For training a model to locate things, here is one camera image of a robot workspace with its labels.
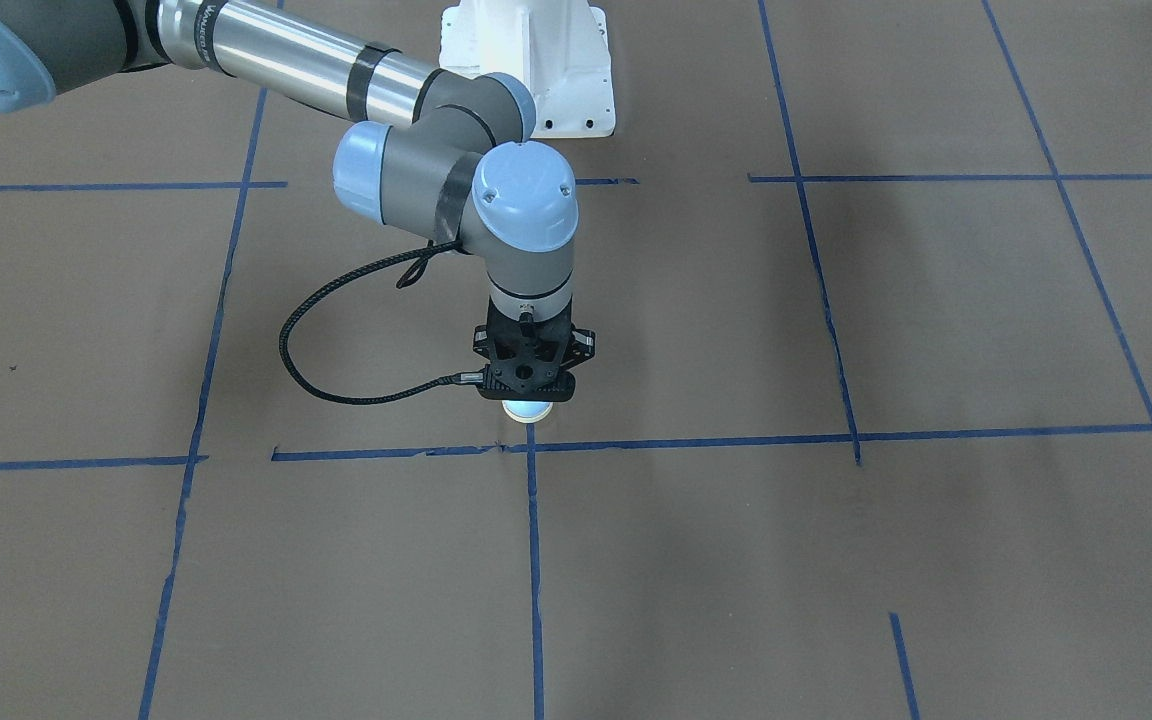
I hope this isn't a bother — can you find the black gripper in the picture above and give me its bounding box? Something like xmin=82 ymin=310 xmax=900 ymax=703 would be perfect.
xmin=473 ymin=305 xmax=596 ymax=404

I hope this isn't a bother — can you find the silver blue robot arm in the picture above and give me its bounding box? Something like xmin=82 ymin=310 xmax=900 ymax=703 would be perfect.
xmin=0 ymin=1 xmax=594 ymax=406

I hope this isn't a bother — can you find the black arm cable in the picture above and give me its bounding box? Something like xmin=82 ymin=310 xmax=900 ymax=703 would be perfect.
xmin=278 ymin=240 xmax=487 ymax=406

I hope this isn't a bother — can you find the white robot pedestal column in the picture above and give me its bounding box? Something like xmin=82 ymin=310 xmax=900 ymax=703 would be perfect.
xmin=439 ymin=1 xmax=617 ymax=138

